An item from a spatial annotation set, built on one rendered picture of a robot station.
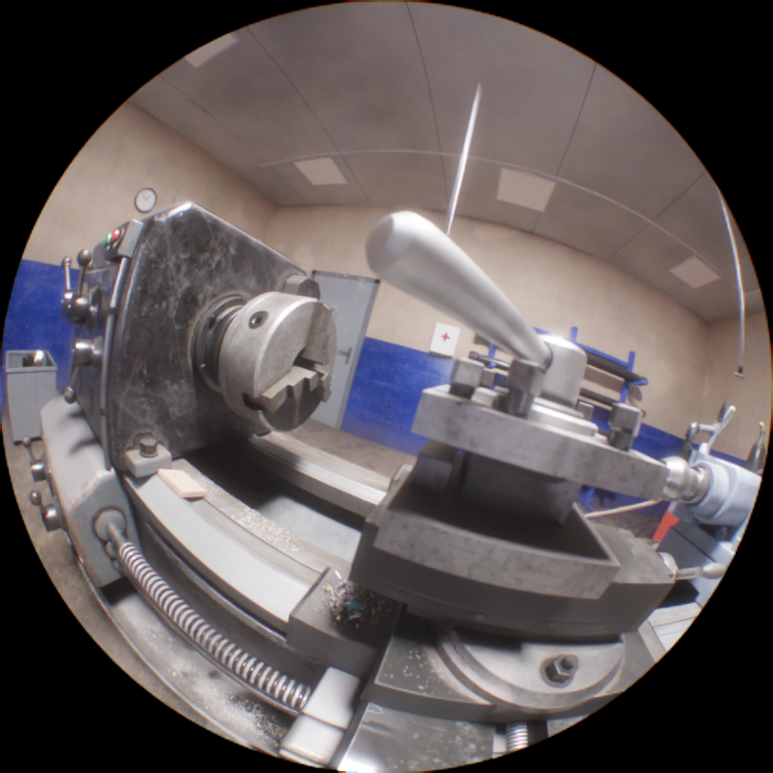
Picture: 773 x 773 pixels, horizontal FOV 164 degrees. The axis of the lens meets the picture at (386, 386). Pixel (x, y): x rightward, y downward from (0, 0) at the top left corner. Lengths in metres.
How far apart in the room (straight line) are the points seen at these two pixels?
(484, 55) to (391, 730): 2.68
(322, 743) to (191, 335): 0.62
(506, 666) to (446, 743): 0.09
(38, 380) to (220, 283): 2.10
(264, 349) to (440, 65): 2.42
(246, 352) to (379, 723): 0.46
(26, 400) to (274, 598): 2.36
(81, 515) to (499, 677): 0.64
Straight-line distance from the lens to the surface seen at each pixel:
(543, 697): 0.27
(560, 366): 0.20
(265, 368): 0.41
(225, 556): 0.42
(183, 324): 0.54
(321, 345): 0.47
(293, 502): 0.74
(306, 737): 0.35
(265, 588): 0.39
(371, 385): 3.60
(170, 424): 0.58
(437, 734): 0.30
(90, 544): 0.68
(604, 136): 2.78
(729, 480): 0.78
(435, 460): 0.19
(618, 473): 0.17
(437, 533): 0.16
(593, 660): 0.32
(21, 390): 2.51
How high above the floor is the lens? 1.15
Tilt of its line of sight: 6 degrees down
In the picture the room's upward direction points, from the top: 15 degrees clockwise
